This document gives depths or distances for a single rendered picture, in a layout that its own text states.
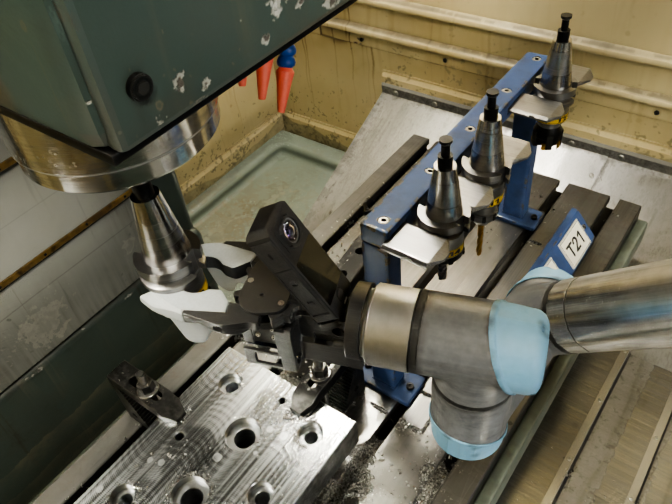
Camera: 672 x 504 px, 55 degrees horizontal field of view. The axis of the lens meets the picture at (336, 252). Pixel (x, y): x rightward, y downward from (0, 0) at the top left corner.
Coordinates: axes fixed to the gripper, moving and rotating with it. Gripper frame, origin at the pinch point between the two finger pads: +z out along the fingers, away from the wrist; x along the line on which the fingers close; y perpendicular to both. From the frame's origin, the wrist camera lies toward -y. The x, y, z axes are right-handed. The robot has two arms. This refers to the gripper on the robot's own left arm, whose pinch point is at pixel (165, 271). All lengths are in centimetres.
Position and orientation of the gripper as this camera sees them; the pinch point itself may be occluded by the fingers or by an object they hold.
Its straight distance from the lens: 63.8
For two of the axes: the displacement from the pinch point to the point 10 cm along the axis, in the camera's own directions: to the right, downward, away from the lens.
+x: 2.9, -6.8, 6.7
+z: -9.6, -1.5, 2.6
